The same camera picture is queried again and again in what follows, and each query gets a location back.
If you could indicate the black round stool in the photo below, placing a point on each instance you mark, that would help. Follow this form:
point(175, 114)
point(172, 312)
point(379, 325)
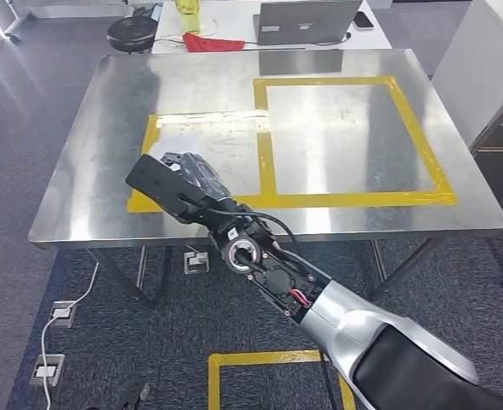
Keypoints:
point(131, 34)

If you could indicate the small yellow tape rectangle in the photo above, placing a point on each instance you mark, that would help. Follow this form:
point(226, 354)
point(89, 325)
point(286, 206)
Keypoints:
point(140, 205)

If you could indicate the white desk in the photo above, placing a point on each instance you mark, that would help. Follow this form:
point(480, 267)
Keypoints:
point(234, 22)

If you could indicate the black smartphone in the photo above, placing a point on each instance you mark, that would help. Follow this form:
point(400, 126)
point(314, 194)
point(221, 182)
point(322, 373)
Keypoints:
point(363, 20)

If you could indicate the yellow-green bottle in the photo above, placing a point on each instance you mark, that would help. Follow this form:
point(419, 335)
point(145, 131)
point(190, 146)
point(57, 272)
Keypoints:
point(188, 14)

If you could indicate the grey-white board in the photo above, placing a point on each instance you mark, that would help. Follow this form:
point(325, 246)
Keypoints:
point(477, 73)

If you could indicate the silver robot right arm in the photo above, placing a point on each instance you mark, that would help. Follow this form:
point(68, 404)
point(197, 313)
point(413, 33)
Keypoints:
point(362, 334)

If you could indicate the large yellow tape rectangle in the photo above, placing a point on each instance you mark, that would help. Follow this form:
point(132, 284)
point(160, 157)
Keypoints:
point(328, 200)

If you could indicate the chrome board stand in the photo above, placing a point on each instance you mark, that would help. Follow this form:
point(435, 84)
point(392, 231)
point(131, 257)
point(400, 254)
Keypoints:
point(498, 149)

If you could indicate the red cloth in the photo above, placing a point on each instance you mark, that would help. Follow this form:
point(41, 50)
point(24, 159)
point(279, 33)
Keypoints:
point(212, 43)

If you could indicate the steel workbench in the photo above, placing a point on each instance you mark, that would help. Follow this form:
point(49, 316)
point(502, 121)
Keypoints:
point(106, 141)

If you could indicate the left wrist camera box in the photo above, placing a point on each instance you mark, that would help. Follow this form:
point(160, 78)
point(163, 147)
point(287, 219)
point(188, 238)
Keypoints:
point(133, 396)

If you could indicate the floor outlet box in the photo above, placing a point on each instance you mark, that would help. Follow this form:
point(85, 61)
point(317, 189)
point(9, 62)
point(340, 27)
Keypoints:
point(196, 263)
point(63, 314)
point(46, 370)

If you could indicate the grey laptop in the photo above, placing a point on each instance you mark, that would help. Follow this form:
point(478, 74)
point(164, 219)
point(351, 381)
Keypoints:
point(306, 22)

